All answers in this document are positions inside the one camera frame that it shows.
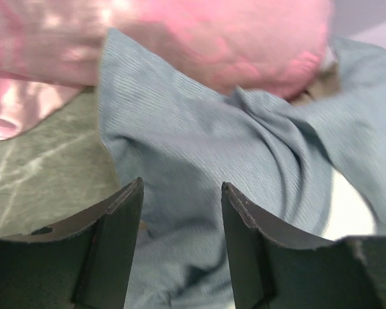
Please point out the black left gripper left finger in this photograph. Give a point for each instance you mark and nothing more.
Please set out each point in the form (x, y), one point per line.
(83, 261)

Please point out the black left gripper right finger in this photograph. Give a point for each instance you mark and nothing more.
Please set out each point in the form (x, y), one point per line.
(276, 265)

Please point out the white pillow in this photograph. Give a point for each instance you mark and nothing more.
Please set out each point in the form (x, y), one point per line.
(349, 213)

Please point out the blue-grey pillowcase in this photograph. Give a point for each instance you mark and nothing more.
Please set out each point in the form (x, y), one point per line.
(184, 140)

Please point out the pink rose satin pillow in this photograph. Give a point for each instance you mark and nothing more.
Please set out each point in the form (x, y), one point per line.
(52, 50)

